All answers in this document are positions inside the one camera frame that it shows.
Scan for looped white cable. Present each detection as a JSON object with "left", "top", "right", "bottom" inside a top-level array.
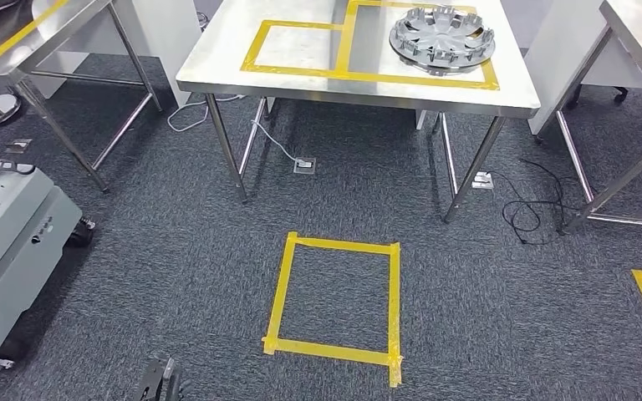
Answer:
[{"left": 166, "top": 94, "right": 246, "bottom": 134}]

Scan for black floor cable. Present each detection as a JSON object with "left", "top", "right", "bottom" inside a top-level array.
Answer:
[{"left": 500, "top": 159, "right": 594, "bottom": 246}]

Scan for grey wheeled equipment cabinet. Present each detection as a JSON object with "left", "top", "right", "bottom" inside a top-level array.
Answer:
[{"left": 0, "top": 159, "right": 97, "bottom": 376}]

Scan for black cabinet cable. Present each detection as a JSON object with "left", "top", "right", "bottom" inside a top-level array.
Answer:
[{"left": 0, "top": 124, "right": 38, "bottom": 178}]

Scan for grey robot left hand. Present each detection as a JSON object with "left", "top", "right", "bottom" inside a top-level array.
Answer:
[{"left": 166, "top": 367, "right": 184, "bottom": 401}]

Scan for stainless steel workbench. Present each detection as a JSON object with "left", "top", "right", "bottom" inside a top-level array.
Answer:
[{"left": 176, "top": 0, "right": 542, "bottom": 226}]

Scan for thin white cable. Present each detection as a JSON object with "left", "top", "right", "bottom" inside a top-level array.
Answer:
[{"left": 251, "top": 118, "right": 302, "bottom": 165}]

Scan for stainless steel table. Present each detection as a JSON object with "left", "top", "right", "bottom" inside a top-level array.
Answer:
[
  {"left": 533, "top": 0, "right": 642, "bottom": 235},
  {"left": 0, "top": 0, "right": 165, "bottom": 195}
]

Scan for silver plastic wheel hubcap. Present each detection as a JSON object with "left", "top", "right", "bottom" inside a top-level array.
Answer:
[{"left": 389, "top": 5, "right": 497, "bottom": 76}]

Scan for yellow tape on steel table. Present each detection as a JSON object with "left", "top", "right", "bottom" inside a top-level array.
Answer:
[{"left": 0, "top": 0, "right": 70, "bottom": 62}]

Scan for black chair castors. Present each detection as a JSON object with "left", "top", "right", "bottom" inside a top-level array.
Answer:
[{"left": 565, "top": 84, "right": 630, "bottom": 110}]

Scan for yellow tape on workbench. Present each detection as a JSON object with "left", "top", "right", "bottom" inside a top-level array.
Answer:
[{"left": 240, "top": 0, "right": 501, "bottom": 92}]

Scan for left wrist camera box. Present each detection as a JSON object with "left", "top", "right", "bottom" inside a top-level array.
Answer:
[{"left": 131, "top": 357, "right": 176, "bottom": 401}]

